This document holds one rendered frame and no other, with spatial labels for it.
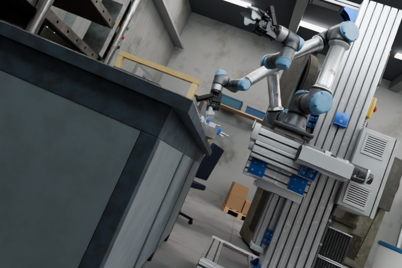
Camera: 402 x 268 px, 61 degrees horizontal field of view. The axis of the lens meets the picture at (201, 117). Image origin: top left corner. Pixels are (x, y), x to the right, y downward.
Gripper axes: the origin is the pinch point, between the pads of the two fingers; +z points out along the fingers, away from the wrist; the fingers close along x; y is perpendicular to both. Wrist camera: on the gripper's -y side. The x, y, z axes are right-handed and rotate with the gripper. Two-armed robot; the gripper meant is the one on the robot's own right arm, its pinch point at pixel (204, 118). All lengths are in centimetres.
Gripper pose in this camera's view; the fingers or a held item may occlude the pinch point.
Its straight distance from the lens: 220.2
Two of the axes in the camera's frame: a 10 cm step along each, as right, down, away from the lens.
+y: 9.6, 2.5, -0.9
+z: -2.7, 9.2, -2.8
